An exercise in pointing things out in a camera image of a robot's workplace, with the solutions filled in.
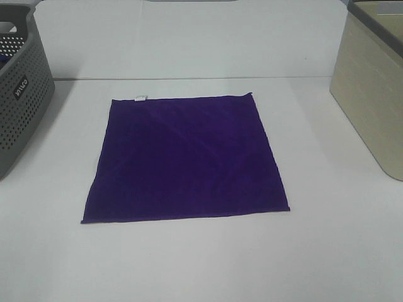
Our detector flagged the beige bin with grey rim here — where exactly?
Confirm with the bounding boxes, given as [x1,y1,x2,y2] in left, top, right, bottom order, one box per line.
[330,1,402,180]

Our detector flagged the grey perforated plastic basket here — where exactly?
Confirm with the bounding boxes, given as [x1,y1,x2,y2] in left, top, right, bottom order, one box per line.
[1,3,55,177]

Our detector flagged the purple towel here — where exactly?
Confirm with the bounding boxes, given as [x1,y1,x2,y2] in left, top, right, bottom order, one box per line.
[82,93,290,223]

